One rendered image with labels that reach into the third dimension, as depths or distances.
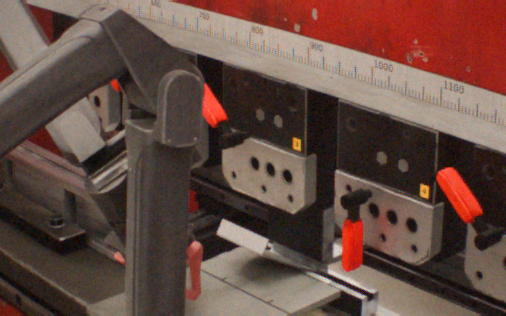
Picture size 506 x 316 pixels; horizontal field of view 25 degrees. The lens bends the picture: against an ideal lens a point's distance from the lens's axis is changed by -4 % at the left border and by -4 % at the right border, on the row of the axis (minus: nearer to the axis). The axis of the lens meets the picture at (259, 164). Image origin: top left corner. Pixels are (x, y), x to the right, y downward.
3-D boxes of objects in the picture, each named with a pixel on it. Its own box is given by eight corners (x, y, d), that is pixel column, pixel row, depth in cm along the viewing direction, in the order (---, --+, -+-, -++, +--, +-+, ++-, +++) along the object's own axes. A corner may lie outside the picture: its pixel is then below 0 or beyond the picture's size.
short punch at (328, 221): (268, 254, 157) (268, 188, 154) (279, 250, 158) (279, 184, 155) (322, 279, 150) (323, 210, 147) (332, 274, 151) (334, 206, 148)
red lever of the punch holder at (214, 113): (188, 82, 148) (229, 144, 145) (213, 75, 150) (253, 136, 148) (183, 90, 149) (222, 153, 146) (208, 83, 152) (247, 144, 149)
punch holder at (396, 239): (333, 231, 141) (335, 99, 135) (380, 211, 146) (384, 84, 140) (428, 271, 131) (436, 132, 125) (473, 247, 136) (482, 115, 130)
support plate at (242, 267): (86, 313, 143) (86, 306, 143) (244, 252, 160) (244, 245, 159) (178, 370, 131) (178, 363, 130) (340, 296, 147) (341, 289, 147)
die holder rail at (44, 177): (-17, 185, 212) (-21, 137, 208) (9, 176, 215) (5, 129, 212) (145, 278, 177) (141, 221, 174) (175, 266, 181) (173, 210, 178)
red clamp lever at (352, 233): (337, 271, 136) (339, 193, 133) (361, 260, 139) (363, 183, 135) (348, 276, 135) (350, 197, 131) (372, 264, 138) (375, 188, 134)
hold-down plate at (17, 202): (-28, 200, 205) (-30, 185, 204) (-4, 193, 208) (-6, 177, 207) (61, 256, 184) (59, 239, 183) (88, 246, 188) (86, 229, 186)
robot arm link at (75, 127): (66, 143, 137) (53, 123, 128) (145, 88, 138) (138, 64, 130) (121, 226, 134) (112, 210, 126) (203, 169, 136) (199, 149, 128)
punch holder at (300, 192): (221, 184, 155) (220, 62, 149) (269, 167, 160) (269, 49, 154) (303, 219, 145) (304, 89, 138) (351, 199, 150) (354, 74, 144)
